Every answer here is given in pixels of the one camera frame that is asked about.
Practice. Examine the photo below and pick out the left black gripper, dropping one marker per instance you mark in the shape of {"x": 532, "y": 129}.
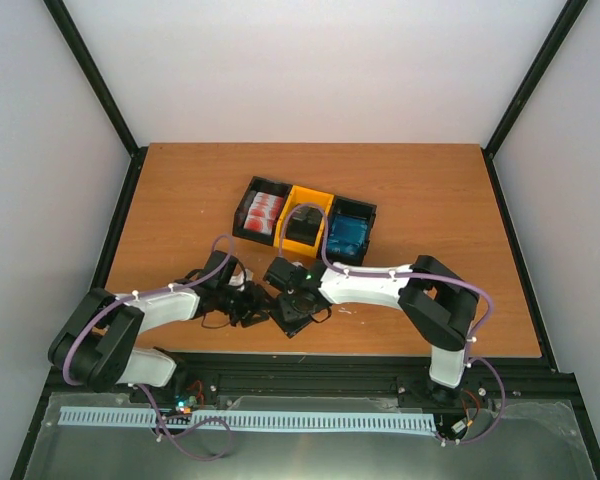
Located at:
{"x": 256, "y": 304}

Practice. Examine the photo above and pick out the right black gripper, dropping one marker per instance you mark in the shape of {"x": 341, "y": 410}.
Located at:
{"x": 288, "y": 312}

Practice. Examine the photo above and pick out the black leather card holder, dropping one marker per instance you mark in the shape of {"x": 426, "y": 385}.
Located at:
{"x": 288, "y": 319}

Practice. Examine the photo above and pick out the black bin with blue cards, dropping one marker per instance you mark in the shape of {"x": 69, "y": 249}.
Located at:
{"x": 354, "y": 208}

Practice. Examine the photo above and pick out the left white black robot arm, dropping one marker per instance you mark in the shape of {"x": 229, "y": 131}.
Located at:
{"x": 96, "y": 346}

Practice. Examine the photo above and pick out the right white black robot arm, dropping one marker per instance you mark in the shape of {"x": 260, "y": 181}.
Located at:
{"x": 439, "y": 304}

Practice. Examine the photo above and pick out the black card holders in bin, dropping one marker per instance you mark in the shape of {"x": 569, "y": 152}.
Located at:
{"x": 303, "y": 225}

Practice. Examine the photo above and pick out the stack of blue cards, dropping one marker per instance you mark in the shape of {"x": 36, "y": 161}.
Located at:
{"x": 347, "y": 235}

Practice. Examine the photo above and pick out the black bin with red cards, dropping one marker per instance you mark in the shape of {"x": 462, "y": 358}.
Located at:
{"x": 258, "y": 184}

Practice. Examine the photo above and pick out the stack of red cards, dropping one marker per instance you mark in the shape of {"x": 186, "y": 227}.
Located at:
{"x": 262, "y": 212}

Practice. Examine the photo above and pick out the yellow plastic bin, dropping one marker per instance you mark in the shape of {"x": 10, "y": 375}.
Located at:
{"x": 299, "y": 197}

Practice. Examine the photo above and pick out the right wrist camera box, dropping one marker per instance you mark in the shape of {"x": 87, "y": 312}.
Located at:
{"x": 281, "y": 274}

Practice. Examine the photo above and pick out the black aluminium frame rail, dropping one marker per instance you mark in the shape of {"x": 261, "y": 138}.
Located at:
{"x": 405, "y": 378}

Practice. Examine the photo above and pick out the light blue slotted cable duct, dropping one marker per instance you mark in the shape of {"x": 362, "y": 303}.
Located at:
{"x": 254, "y": 421}

